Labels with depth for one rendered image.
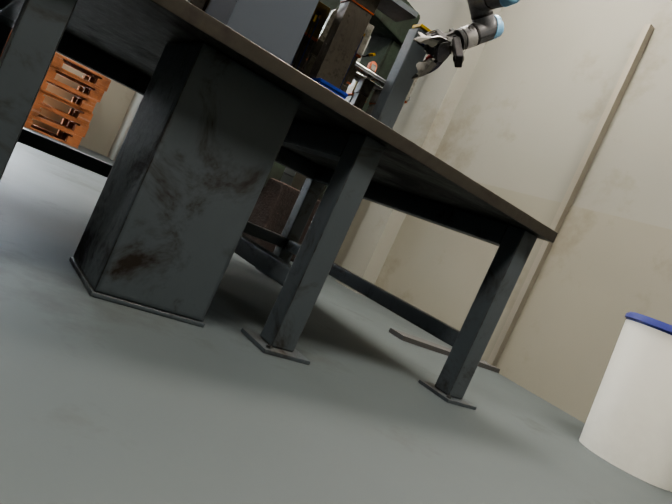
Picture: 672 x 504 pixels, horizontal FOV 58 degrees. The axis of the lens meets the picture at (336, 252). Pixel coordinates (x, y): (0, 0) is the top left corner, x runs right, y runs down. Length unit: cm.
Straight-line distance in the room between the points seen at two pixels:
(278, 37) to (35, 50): 60
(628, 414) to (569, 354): 102
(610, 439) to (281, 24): 196
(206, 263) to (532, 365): 250
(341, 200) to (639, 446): 156
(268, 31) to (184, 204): 49
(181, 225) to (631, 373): 185
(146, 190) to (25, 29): 42
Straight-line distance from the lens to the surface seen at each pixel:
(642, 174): 382
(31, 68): 141
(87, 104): 761
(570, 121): 424
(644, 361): 267
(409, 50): 224
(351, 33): 213
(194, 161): 155
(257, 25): 165
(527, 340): 380
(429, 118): 488
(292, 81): 154
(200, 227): 159
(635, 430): 268
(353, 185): 171
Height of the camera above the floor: 39
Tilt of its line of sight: 2 degrees down
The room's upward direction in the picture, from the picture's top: 24 degrees clockwise
